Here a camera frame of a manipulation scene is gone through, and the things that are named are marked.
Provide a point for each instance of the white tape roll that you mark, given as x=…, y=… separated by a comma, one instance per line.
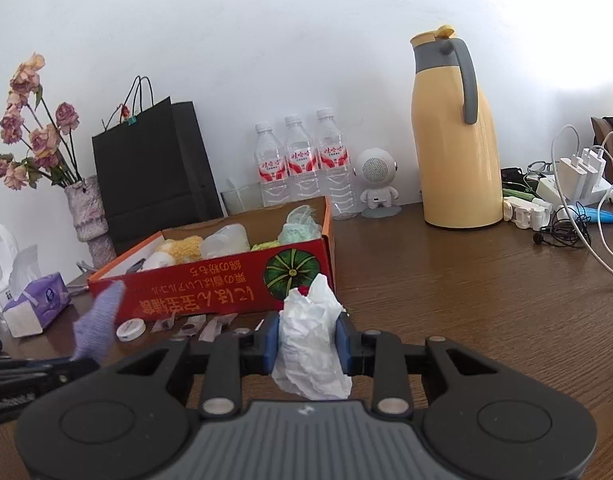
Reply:
x=131, y=330

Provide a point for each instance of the purple cloth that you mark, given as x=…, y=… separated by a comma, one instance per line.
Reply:
x=94, y=332

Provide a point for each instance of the white plug charger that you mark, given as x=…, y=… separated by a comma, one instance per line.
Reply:
x=581, y=178

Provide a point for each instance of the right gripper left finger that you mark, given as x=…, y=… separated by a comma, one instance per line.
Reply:
x=268, y=337

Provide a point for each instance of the white power strip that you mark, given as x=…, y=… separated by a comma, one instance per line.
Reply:
x=533, y=215

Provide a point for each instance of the knitted purple vase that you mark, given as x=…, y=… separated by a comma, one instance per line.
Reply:
x=89, y=220

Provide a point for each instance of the small wrapper packets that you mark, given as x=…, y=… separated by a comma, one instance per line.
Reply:
x=205, y=330

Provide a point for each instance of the middle water bottle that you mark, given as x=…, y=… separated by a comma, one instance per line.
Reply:
x=302, y=159

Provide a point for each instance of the translucent plastic bottle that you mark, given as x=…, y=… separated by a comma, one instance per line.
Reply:
x=227, y=241

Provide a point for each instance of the glass cup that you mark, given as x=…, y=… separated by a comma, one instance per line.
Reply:
x=241, y=198

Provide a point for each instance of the white tissue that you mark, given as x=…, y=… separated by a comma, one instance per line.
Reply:
x=307, y=362

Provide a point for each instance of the water bottle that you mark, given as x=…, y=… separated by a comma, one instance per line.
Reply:
x=272, y=167
x=336, y=165
x=302, y=159

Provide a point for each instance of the red cardboard box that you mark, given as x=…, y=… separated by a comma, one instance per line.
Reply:
x=254, y=281

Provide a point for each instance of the white robot figurine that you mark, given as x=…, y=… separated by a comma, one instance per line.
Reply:
x=376, y=169

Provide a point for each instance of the black paper bag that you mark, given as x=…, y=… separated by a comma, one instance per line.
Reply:
x=152, y=168

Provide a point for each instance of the black earphones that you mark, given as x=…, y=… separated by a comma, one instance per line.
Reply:
x=562, y=233

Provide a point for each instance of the yellow plush toy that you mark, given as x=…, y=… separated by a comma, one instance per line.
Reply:
x=187, y=250

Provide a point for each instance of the green plastic bag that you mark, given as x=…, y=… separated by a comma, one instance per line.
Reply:
x=300, y=226

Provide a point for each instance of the left water bottle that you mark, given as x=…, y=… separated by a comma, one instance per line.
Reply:
x=272, y=167

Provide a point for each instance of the right water bottle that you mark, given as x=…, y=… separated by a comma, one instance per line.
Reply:
x=336, y=165

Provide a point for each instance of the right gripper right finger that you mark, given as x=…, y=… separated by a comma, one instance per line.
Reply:
x=348, y=345

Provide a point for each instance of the purple tissue pack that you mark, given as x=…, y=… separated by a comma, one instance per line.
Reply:
x=37, y=298

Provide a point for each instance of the eyeglasses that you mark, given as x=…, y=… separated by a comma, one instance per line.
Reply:
x=540, y=167

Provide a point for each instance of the yellow thermos jug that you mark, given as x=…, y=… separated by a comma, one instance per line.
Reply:
x=455, y=138

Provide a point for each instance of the dried pink flowers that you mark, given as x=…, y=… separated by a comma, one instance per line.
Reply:
x=45, y=134

